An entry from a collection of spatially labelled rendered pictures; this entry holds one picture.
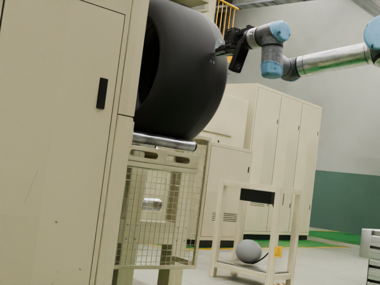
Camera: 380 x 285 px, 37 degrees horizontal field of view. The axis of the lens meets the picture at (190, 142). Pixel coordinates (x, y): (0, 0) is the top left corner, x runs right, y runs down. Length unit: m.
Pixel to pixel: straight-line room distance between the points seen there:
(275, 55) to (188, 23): 0.42
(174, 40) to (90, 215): 0.98
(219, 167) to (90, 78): 5.55
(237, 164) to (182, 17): 5.03
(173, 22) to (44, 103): 1.00
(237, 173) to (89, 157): 5.86
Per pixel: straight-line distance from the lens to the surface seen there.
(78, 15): 1.40
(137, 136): 2.19
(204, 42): 2.26
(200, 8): 3.05
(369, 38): 1.85
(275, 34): 2.01
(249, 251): 4.72
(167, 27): 2.23
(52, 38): 1.36
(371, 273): 1.93
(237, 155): 7.16
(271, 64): 1.99
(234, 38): 2.15
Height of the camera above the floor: 0.76
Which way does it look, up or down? 4 degrees up
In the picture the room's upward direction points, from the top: 7 degrees clockwise
